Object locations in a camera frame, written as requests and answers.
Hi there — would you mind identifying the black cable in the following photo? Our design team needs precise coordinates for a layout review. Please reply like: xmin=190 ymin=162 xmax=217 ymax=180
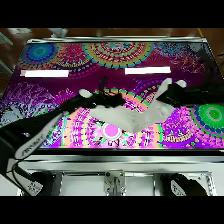
xmin=6 ymin=159 xmax=35 ymax=186

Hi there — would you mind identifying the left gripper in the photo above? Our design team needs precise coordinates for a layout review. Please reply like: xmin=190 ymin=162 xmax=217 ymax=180
xmin=94 ymin=91 xmax=125 ymax=109

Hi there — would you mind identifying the white T-shirt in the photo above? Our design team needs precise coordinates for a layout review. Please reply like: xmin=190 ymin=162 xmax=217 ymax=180
xmin=89 ymin=77 xmax=188 ymax=133

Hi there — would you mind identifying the silver frame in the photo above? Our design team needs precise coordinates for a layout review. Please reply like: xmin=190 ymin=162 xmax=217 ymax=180
xmin=0 ymin=35 xmax=224 ymax=197

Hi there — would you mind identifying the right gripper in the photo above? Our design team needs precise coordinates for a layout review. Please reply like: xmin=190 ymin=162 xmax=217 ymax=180
xmin=156 ymin=84 xmax=188 ymax=106

